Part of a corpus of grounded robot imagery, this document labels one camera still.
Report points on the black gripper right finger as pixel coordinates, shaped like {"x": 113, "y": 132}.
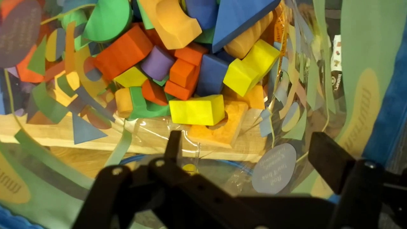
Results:
{"x": 361, "y": 192}

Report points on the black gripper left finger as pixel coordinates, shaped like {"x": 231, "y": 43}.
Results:
{"x": 144, "y": 195}

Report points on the green angled foam block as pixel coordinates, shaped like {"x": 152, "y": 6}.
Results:
{"x": 138, "y": 106}

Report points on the yellow cuboid foam block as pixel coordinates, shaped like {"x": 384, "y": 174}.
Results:
{"x": 198, "y": 111}

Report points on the red wedge foam block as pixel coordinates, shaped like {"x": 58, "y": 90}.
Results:
{"x": 153, "y": 94}

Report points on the tan square block with hole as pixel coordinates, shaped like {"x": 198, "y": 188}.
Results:
{"x": 225, "y": 129}

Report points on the small orange foam block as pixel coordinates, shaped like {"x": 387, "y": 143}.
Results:
{"x": 179, "y": 91}
{"x": 185, "y": 72}

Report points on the yellow wedge foam block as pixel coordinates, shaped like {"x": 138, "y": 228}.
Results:
{"x": 130, "y": 78}

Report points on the clear plastic toy bag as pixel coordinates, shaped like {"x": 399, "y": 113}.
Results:
{"x": 370, "y": 64}

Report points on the purple cylinder foam block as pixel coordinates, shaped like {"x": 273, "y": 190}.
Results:
{"x": 157, "y": 64}

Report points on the blue cuboid foam block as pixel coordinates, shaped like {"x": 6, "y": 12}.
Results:
{"x": 212, "y": 74}

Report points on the large orange cuboid block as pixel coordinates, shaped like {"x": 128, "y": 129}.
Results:
{"x": 123, "y": 53}

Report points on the yellow stepped foam block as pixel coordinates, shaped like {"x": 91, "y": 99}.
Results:
{"x": 250, "y": 68}

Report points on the light orange arch block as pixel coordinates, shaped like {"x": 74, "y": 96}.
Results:
{"x": 174, "y": 26}

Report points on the green half-round foam block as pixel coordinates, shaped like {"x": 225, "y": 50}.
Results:
{"x": 109, "y": 20}

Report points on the tan cylinder foam block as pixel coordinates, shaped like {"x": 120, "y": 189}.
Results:
{"x": 249, "y": 39}

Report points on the blue curved foam block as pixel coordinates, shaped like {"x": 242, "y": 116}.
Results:
{"x": 203, "y": 13}

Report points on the large blue triangle block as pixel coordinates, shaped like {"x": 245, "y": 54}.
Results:
{"x": 242, "y": 17}

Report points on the light orange small cube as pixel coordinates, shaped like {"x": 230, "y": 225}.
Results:
{"x": 124, "y": 101}

